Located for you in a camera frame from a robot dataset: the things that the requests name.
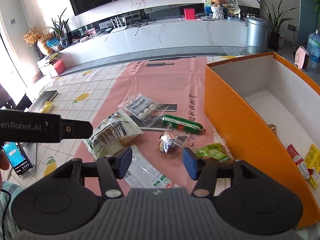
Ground red white snack packet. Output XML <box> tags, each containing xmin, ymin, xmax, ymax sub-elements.
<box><xmin>287</xmin><ymin>144</ymin><xmax>310</xmax><ymax>180</ymax></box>

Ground white wifi router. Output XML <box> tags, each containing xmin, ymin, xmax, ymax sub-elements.
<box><xmin>111</xmin><ymin>15</ymin><xmax>127</xmax><ymax>33</ymax></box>

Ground orange plush toy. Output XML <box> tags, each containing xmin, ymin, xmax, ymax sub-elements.
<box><xmin>37</xmin><ymin>33</ymin><xmax>54</xmax><ymax>56</ymax></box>

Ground clear bag white balls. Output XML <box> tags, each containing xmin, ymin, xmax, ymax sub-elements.
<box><xmin>118</xmin><ymin>93</ymin><xmax>169</xmax><ymax>131</ymax></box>

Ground white bread snack bag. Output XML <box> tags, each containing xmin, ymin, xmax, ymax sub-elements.
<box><xmin>83</xmin><ymin>109</ymin><xmax>143</xmax><ymax>159</ymax></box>

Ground pink small heater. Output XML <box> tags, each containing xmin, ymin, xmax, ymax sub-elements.
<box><xmin>295</xmin><ymin>46</ymin><xmax>310</xmax><ymax>71</ymax></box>

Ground teddy bear in bucket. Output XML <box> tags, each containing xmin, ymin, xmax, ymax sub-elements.
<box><xmin>210</xmin><ymin>0</ymin><xmax>229</xmax><ymax>20</ymax></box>

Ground green raisin snack bag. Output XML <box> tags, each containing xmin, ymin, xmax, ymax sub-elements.
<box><xmin>195</xmin><ymin>142</ymin><xmax>233</xmax><ymax>163</ymax></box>

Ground dried orange flowers vase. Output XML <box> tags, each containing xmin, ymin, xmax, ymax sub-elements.
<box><xmin>23</xmin><ymin>28</ymin><xmax>44</xmax><ymax>60</ymax></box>

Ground green plant glass vase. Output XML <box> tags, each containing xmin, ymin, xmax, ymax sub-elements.
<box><xmin>47</xmin><ymin>8</ymin><xmax>69</xmax><ymax>49</ymax></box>

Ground blue water bottle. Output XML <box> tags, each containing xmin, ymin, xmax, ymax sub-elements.
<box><xmin>306</xmin><ymin>29</ymin><xmax>320</xmax><ymax>62</ymax></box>

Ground green sausage stick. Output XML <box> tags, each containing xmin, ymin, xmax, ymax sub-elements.
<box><xmin>161</xmin><ymin>115</ymin><xmax>206</xmax><ymax>134</ymax></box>

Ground yellow snack packet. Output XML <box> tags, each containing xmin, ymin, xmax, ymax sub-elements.
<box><xmin>304</xmin><ymin>144</ymin><xmax>320</xmax><ymax>189</ymax></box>

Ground orange cardboard box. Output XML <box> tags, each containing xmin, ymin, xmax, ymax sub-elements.
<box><xmin>204</xmin><ymin>53</ymin><xmax>319</xmax><ymax>228</ymax></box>

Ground potted green plant right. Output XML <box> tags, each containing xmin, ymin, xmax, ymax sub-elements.
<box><xmin>256</xmin><ymin>0</ymin><xmax>297</xmax><ymax>51</ymax></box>

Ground red box on cabinet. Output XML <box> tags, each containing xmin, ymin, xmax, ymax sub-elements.
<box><xmin>184</xmin><ymin>8</ymin><xmax>196</xmax><ymax>20</ymax></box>

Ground pink printed table mat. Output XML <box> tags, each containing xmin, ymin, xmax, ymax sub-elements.
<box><xmin>91</xmin><ymin>57</ymin><xmax>214</xmax><ymax>192</ymax></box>

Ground white marble tv cabinet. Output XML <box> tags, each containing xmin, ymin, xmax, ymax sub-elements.
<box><xmin>60</xmin><ymin>18</ymin><xmax>247</xmax><ymax>67</ymax></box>

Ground person's left hand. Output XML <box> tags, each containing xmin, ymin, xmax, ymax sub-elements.
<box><xmin>0</xmin><ymin>149</ymin><xmax>10</xmax><ymax>189</ymax></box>

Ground red box on floor stack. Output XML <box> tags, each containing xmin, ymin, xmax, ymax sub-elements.
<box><xmin>49</xmin><ymin>60</ymin><xmax>65</xmax><ymax>77</ymax></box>

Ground round paper fan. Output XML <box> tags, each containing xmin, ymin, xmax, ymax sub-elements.
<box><xmin>223</xmin><ymin>0</ymin><xmax>241</xmax><ymax>15</ymax></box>

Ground silver trash can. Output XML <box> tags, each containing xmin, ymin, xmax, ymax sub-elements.
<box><xmin>245</xmin><ymin>16</ymin><xmax>268</xmax><ymax>54</ymax></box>

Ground smartphone with lit screen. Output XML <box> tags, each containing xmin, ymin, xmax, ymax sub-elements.
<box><xmin>2</xmin><ymin>142</ymin><xmax>35</xmax><ymax>177</ymax></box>

